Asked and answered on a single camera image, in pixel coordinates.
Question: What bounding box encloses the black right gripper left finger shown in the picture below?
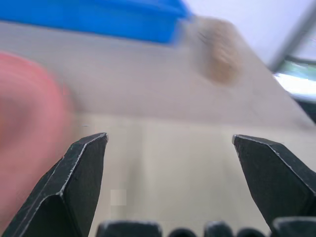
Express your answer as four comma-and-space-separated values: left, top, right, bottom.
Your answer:
1, 132, 109, 237

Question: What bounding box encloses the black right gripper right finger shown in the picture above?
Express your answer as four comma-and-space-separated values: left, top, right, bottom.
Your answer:
232, 134, 316, 234

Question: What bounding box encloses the pink plate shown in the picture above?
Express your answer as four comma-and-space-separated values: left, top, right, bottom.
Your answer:
0, 50, 76, 229

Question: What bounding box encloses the beige round item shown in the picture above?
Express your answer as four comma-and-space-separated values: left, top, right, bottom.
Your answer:
191, 16, 244, 86

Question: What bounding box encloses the blue plastic bin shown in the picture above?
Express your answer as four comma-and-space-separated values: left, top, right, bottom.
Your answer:
0, 0, 192, 45

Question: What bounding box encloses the grey metal post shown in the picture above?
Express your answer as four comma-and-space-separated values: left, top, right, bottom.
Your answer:
268, 0, 316, 74

